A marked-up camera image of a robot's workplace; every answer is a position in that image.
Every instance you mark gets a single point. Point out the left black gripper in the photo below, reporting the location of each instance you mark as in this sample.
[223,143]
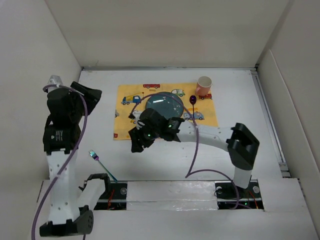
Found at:
[92,96]

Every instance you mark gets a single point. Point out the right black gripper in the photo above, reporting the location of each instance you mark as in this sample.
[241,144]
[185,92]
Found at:
[135,135]

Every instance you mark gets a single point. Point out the iridescent metal fork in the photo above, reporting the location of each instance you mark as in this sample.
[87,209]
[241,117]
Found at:
[94,156]

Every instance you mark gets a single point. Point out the dark teal ceramic plate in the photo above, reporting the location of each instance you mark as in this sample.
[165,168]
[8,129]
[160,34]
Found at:
[166,104]

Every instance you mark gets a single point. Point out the yellow vehicle-print cloth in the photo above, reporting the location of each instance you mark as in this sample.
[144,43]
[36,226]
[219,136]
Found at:
[129,95]

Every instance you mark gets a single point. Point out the iridescent purple metal spoon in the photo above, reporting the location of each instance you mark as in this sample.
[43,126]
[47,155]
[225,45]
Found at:
[193,100]

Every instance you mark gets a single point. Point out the pink ceramic mug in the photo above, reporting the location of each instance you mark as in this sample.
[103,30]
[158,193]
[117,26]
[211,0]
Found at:
[203,86]

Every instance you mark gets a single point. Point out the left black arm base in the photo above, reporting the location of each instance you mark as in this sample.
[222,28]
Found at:
[114,198]

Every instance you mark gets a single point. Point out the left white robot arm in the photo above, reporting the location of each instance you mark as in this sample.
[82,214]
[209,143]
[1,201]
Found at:
[62,211]

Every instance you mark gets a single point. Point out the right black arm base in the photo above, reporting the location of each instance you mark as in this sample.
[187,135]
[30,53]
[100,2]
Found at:
[249,198]

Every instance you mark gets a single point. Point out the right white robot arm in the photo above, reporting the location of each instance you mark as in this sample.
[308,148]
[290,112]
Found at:
[238,141]

